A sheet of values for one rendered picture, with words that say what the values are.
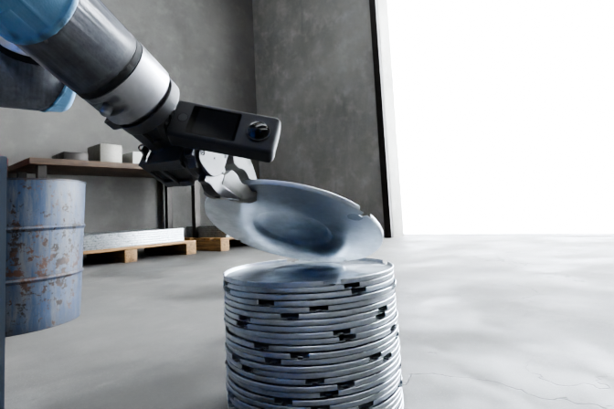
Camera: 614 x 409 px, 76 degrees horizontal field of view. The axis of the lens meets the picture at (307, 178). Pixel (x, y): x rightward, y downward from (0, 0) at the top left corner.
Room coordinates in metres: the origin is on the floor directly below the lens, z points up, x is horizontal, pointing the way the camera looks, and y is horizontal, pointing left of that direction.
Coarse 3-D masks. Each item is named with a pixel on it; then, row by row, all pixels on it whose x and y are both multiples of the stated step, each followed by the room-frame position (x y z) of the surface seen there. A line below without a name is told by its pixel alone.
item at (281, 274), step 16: (224, 272) 0.68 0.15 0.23; (240, 272) 0.72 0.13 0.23; (256, 272) 0.71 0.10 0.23; (272, 272) 0.68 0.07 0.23; (288, 272) 0.65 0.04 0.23; (304, 272) 0.64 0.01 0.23; (320, 272) 0.64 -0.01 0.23; (336, 272) 0.65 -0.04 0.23; (352, 272) 0.65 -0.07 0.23; (368, 272) 0.64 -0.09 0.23; (384, 272) 0.61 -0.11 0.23
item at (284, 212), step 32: (288, 192) 0.53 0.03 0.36; (320, 192) 0.52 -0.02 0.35; (224, 224) 0.68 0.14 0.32; (256, 224) 0.66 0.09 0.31; (288, 224) 0.64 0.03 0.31; (320, 224) 0.62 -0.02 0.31; (352, 224) 0.58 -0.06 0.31; (288, 256) 0.77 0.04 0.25; (320, 256) 0.73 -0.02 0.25; (352, 256) 0.70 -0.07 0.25
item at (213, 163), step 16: (176, 96) 0.39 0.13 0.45; (160, 112) 0.38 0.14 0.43; (112, 128) 0.42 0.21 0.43; (128, 128) 0.39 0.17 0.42; (144, 128) 0.39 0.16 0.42; (160, 128) 0.41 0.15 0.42; (144, 144) 0.44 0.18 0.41; (160, 144) 0.45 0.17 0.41; (144, 160) 0.46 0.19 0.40; (160, 160) 0.44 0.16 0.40; (176, 160) 0.43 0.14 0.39; (192, 160) 0.43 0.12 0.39; (208, 160) 0.45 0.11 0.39; (224, 160) 0.47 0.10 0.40; (176, 176) 0.48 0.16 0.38; (192, 176) 0.47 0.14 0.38
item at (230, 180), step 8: (224, 176) 0.48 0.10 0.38; (232, 176) 0.49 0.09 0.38; (224, 184) 0.48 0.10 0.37; (232, 184) 0.49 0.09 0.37; (240, 184) 0.51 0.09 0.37; (232, 192) 0.49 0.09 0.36; (240, 192) 0.51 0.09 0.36; (248, 192) 0.52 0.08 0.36; (256, 192) 0.54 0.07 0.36; (240, 200) 0.51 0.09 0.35; (248, 200) 0.53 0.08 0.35; (256, 200) 0.56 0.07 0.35
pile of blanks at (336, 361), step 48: (240, 288) 0.59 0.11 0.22; (288, 288) 0.56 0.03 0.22; (336, 288) 0.56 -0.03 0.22; (384, 288) 0.64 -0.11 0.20; (240, 336) 0.60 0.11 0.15; (288, 336) 0.56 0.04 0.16; (336, 336) 0.56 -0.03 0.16; (384, 336) 0.60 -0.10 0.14; (240, 384) 0.60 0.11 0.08; (288, 384) 0.56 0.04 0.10; (336, 384) 0.56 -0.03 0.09; (384, 384) 0.59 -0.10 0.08
